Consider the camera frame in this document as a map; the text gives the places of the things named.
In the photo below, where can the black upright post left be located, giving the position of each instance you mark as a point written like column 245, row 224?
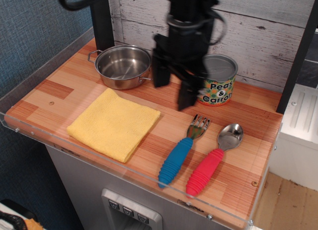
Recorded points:
column 102, row 24

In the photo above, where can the white toy sink unit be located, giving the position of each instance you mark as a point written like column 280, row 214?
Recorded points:
column 295, row 152

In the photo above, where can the orange plush object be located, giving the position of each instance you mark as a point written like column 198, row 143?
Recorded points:
column 31, row 224

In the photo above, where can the small steel pot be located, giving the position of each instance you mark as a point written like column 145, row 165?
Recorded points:
column 122, row 67

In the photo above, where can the silver dispenser button panel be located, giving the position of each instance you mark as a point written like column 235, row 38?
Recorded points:
column 125, row 214

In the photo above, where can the red handled spoon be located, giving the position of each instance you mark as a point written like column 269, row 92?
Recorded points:
column 229, row 137

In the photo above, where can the black upright post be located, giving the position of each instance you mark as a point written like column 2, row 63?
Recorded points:
column 299, row 58
column 102, row 24

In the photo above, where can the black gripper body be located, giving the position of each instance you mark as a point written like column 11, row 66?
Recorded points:
column 183, row 50

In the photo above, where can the blue handled fork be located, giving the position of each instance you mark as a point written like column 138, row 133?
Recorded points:
column 173, row 163

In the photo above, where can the peas and carrots tin can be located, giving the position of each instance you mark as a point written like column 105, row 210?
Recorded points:
column 219, row 84

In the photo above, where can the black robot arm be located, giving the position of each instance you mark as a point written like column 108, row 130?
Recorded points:
column 193, row 26

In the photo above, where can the grey toy fridge cabinet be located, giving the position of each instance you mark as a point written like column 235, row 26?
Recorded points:
column 84, row 181

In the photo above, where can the clear acrylic table guard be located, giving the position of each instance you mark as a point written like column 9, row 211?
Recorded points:
column 44, row 105

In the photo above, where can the yellow folded cloth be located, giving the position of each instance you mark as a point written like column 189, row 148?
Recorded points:
column 113, row 126

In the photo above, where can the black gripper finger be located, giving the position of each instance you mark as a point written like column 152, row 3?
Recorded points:
column 161, row 73
column 187, row 96

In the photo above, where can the black upright post right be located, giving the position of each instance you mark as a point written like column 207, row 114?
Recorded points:
column 299, row 58

